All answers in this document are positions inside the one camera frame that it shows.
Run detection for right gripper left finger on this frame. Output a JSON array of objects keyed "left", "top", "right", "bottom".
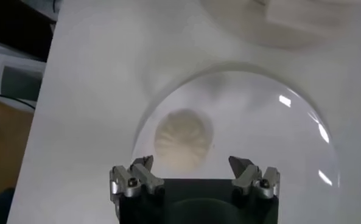
[{"left": 109, "top": 155, "right": 166, "bottom": 199}]

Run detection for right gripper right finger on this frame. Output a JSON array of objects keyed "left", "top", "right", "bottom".
[{"left": 228, "top": 155, "right": 281, "bottom": 200}]

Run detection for white steamed baozi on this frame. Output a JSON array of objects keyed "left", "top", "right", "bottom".
[{"left": 153, "top": 108, "right": 215, "bottom": 172}]

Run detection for black white robot base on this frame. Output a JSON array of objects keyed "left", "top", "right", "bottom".
[{"left": 0, "top": 0, "right": 58, "bottom": 114}]

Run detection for white round plate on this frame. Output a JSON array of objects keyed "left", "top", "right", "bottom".
[{"left": 131, "top": 62, "right": 342, "bottom": 224}]

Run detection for black floor cable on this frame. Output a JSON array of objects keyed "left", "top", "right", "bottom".
[{"left": 0, "top": 90, "right": 37, "bottom": 111}]

